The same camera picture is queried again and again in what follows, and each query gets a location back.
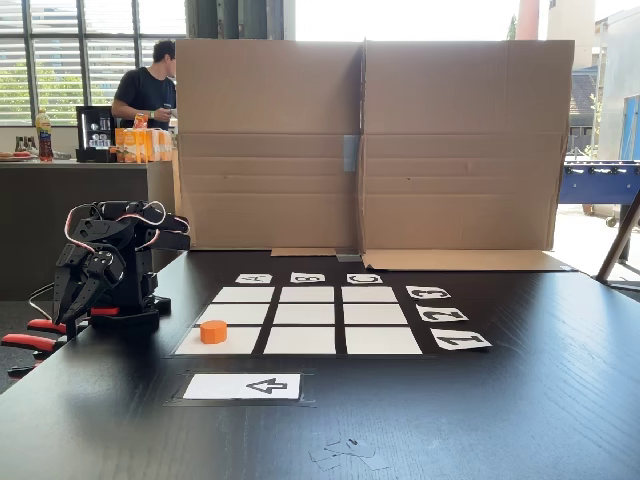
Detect clear tape scraps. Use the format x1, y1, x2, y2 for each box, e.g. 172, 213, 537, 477
306, 436, 392, 474

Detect paper sheet number 2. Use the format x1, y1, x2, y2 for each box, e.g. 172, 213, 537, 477
415, 306, 471, 324

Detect yellow red drink bottle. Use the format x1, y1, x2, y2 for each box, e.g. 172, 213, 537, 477
34, 108, 54, 163

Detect dark counter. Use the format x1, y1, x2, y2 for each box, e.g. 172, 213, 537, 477
0, 158, 177, 302

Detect white arrow paper sheet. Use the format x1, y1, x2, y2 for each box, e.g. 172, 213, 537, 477
182, 372, 303, 401

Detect blue foosball table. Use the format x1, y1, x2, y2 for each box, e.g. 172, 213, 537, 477
556, 158, 640, 229

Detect black mini fridge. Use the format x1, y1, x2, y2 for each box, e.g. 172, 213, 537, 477
74, 104, 135, 164

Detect grey power cable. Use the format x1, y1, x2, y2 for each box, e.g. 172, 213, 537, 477
27, 281, 58, 322

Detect grey tape on cardboard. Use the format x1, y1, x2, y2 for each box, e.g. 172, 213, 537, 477
343, 134, 362, 173

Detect red white servo wire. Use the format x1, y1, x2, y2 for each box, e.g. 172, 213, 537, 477
63, 200, 168, 252

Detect brown cardboard panel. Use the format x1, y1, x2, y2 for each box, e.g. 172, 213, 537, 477
358, 36, 577, 274
171, 38, 369, 259

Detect red black table clamp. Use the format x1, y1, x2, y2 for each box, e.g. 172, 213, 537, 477
0, 305, 122, 382

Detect paper sheet number 1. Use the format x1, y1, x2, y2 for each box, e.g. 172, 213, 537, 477
429, 328, 494, 352

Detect paper sheet number 3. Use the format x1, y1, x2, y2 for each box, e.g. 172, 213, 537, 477
405, 285, 453, 301

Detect round orange token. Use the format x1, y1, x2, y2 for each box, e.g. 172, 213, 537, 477
199, 319, 229, 346

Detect slanted wooden leg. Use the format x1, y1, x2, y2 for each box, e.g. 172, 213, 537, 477
594, 188, 640, 294

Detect blue door panel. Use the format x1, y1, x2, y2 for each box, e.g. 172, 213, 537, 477
618, 93, 640, 162

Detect nine-square white grid sheet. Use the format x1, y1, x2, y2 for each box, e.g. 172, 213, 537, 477
172, 284, 425, 358

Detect person behind counter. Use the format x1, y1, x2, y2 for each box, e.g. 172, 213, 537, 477
110, 39, 179, 133

